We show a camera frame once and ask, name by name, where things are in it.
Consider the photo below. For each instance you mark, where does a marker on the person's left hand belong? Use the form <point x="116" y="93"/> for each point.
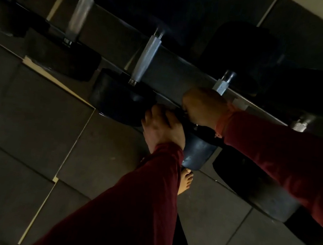
<point x="163" y="134"/>

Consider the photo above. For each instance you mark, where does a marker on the person's right hand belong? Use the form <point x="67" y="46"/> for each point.
<point x="205" y="107"/>

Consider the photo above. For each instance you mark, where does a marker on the person's right fingers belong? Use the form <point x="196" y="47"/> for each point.
<point x="187" y="108"/>

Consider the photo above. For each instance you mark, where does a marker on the person's left fingers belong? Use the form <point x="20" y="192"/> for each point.
<point x="157" y="115"/>

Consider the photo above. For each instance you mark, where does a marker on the person's left forearm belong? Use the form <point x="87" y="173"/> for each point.
<point x="137" y="208"/>

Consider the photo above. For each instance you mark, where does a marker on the person's right forearm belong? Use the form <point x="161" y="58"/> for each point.
<point x="287" y="161"/>

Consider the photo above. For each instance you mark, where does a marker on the orange thread wristband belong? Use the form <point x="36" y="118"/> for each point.
<point x="223" y="120"/>

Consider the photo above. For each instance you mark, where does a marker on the person's bare foot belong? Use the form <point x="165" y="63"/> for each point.
<point x="185" y="180"/>

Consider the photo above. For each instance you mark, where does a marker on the black metal dumbbell rack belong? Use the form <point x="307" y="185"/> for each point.
<point x="113" y="38"/>

